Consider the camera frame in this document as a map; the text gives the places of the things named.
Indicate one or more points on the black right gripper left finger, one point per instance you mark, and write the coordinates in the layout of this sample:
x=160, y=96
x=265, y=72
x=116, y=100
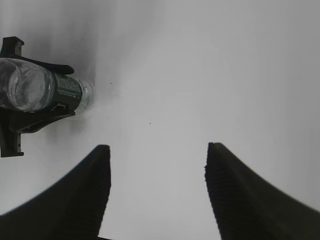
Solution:
x=71, y=209

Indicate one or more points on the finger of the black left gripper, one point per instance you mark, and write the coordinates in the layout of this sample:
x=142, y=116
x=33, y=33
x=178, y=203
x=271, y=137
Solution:
x=57, y=68
x=31, y=122

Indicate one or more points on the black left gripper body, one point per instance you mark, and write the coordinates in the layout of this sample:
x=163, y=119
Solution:
x=10, y=138

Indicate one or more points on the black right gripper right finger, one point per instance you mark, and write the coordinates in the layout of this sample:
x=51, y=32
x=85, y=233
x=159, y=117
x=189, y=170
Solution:
x=247, y=207

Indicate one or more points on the clear water bottle green label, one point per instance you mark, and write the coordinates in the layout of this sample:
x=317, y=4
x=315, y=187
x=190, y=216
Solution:
x=33, y=88

